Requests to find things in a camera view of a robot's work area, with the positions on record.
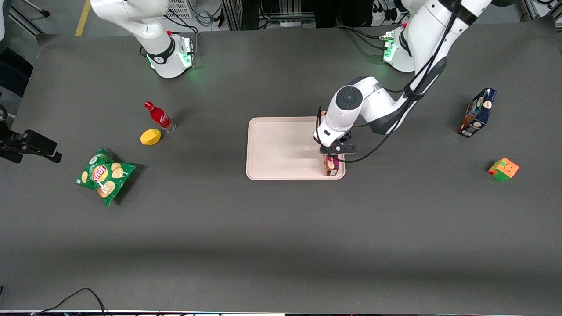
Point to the multicoloured puzzle cube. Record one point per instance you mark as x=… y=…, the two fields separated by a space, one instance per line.
x=503 y=169

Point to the white plastic tray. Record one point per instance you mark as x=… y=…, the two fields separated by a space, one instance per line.
x=281 y=149

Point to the white power strip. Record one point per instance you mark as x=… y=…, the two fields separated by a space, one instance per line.
x=293 y=23

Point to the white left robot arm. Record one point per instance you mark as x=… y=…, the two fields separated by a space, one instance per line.
x=347 y=101

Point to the aluminium frame post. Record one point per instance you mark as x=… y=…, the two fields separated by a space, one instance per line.
x=231 y=15

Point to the yellow lemon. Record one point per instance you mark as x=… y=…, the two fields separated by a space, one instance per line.
x=150 y=137

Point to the red cola bottle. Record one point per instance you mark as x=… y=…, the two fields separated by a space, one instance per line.
x=159 y=116

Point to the red cookie box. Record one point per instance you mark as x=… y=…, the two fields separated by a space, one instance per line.
x=331 y=166

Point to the white vented box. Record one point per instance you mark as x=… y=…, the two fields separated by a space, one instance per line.
x=180 y=8

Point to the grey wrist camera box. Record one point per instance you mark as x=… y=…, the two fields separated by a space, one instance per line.
x=340 y=149

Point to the green chips bag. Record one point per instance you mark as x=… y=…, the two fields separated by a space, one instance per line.
x=105 y=175

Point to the blue cookie box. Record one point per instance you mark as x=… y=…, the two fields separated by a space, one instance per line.
x=476 y=114

